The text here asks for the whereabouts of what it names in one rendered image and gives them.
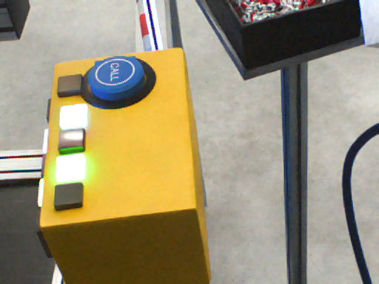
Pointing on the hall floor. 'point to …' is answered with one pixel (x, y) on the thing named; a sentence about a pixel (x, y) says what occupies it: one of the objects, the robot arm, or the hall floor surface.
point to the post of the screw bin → (295, 168)
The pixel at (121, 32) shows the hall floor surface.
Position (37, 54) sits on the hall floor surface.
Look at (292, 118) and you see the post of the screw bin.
